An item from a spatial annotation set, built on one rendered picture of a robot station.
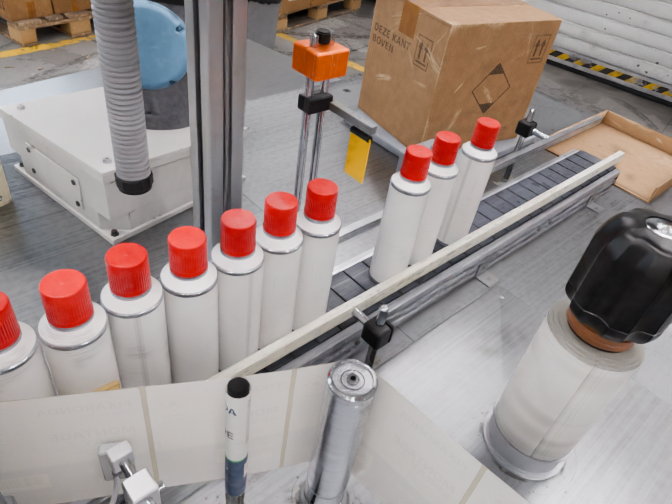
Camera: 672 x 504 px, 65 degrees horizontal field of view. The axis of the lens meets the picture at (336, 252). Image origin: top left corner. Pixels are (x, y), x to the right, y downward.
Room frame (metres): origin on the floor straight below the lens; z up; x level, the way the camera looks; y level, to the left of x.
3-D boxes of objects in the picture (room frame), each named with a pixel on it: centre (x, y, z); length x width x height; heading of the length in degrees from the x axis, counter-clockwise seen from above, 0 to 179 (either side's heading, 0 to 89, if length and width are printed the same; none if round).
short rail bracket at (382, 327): (0.45, -0.07, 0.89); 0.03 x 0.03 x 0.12; 48
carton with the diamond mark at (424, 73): (1.19, -0.18, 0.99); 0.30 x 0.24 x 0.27; 127
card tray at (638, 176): (1.22, -0.64, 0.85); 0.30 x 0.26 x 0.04; 138
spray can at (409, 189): (0.58, -0.08, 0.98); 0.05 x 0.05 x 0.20
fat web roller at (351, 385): (0.24, -0.03, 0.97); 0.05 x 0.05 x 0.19
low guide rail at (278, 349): (0.67, -0.20, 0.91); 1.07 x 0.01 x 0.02; 138
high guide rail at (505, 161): (0.71, -0.14, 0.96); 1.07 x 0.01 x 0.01; 138
